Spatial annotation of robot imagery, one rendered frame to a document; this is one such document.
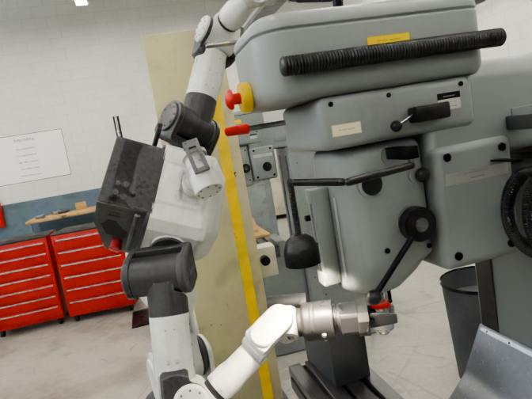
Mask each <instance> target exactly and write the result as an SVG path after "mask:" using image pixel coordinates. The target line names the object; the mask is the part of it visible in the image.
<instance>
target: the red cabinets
mask: <svg viewBox="0 0 532 399"><path fill-rule="evenodd" d="M125 258H126V256H125V252H118V253H117V252H113V251H111V250H110V249H106V248H105V247H104V244H103V242H102V240H101V237H100V235H99V233H98V231H97V228H96V226H95V223H94V222H91V223H86V224H81V225H77V226H68V227H64V228H62V229H61V230H59V231H57V232H55V229H53V230H46V231H42V232H37V233H33V234H26V235H21V236H16V237H9V238H5V239H1V240H0V336H1V337H5V336H6V330H10V329H16V328H20V327H24V326H27V325H34V324H37V323H41V322H45V321H51V320H55V319H59V324H62V323H63V317H65V316H66V314H67V313H69V315H70V317H73V316H74V318H75V320H76V321H80V316H79V315H81V314H88V313H93V312H97V311H102V310H109V309H113V308H117V307H121V306H129V307H130V310H134V305H133V304H135V303H136V301H137V299H139V298H137V299H133V300H129V299H128V298H127V297H126V295H125V294H124V291H123V288H122V285H121V278H120V274H121V268H122V266H123V262H124V260H125Z"/></svg>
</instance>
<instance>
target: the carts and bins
mask: <svg viewBox="0 0 532 399"><path fill-rule="evenodd" d="M440 280H441V283H440V285H441V286H442V289H443V297H444V301H445V305H446V313H447V317H448V321H449V326H450V333H451V337H452V342H453V346H454V354H455V358H456V362H457V366H458V374H459V378H462V376H463V374H464V373H465V371H466V367H467V363H468V361H469V356H470V353H471V351H472V348H473V343H474V341H475V337H476V335H477V330H478V327H479V324H481V312H480V304H479V297H478V290H477V277H476V269H475V266H469V267H463V268H456V269H453V270H450V271H448V272H445V273H444V274H442V275H441V276H440V278H439V282H440Z"/></svg>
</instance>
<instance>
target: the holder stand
mask: <svg viewBox="0 0 532 399"><path fill-rule="evenodd" d="M304 341H305V346H306V354H307V359H308V360H309V361H310V362H311V363H312V364H313V365H314V366H315V367H316V368H317V369H318V370H319V371H320V372H321V373H322V374H323V375H324V376H325V377H326V378H327V379H328V380H329V381H330V382H331V383H332V384H333V385H334V386H335V387H339V386H343V385H346V384H348V383H351V382H354V381H357V380H360V379H362V378H365V377H368V376H370V375H371V374H370V368H369V363H368V358H367V347H366V341H365V336H360V334H355V335H346V336H342V333H340V330H339V332H338V333H336V339H333V340H328V341H325V340H315V341H307V340H305V339H304Z"/></svg>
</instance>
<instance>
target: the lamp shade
mask: <svg viewBox="0 0 532 399"><path fill-rule="evenodd" d="M283 256H284V261H285V266H286V268H289V269H304V268H311V267H313V266H316V265H318V264H320V263H321V257H320V251H319V248H318V246H317V243H316V241H315V240H314V237H312V236H310V235H309V234H304V233H301V234H294V235H291V236H290V237H289V238H288V239H287V240H286V241H285V246H284V251H283Z"/></svg>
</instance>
